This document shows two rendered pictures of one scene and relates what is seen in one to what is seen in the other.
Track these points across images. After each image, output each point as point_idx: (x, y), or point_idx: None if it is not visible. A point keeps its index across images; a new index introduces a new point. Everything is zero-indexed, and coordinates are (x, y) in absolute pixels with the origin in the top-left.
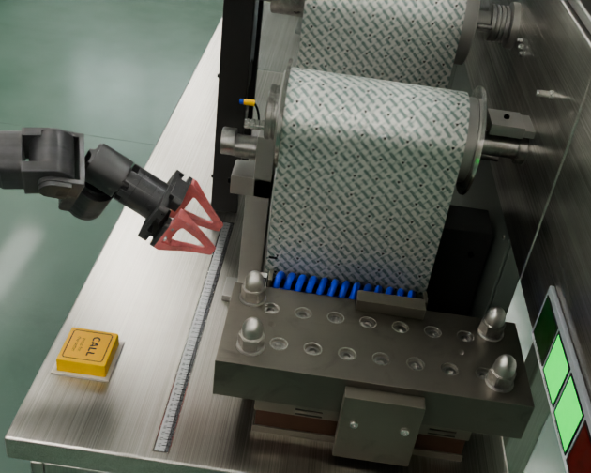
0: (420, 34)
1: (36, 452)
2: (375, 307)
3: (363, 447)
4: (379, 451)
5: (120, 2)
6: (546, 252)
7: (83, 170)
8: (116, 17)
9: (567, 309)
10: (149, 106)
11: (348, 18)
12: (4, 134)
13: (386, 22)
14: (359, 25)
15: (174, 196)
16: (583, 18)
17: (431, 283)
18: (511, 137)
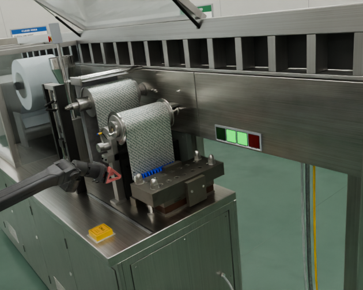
0: (128, 98)
1: (118, 258)
2: (170, 167)
3: (196, 198)
4: (199, 197)
5: None
6: (206, 121)
7: (76, 167)
8: None
9: (223, 123)
10: None
11: (108, 101)
12: (50, 166)
13: (118, 98)
14: (111, 102)
15: (103, 164)
16: (178, 69)
17: None
18: (174, 107)
